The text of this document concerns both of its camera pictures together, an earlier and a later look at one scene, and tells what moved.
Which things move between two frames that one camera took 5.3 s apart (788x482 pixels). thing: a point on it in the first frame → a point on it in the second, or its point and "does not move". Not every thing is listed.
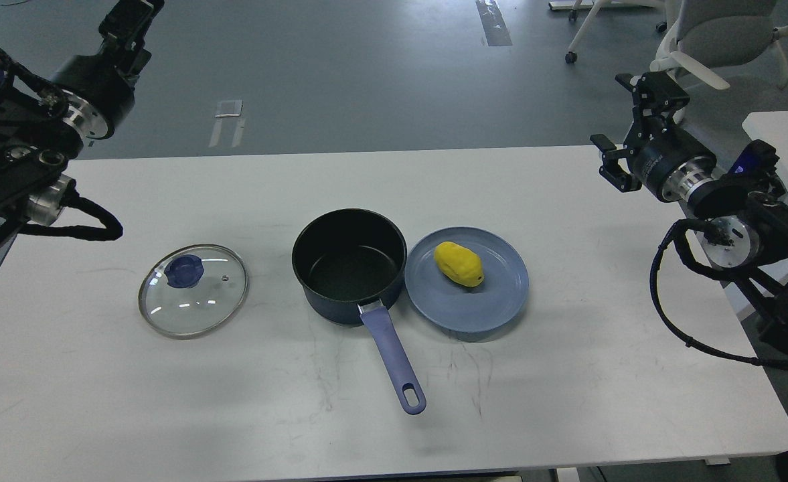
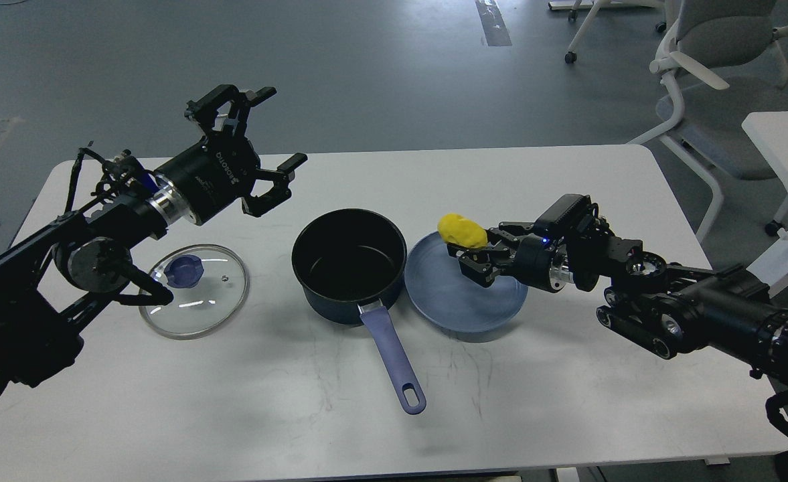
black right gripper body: [671, 162] → [531, 265]
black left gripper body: [98, 96] → [217, 172]
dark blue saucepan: [347, 259] does not move
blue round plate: [460, 308] does not move
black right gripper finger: [611, 171] → [481, 264]
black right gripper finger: [655, 94] → [511, 230]
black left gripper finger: [124, 28] → [204, 110]
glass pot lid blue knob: [184, 270] does not move
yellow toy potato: [460, 264] → [455, 229]
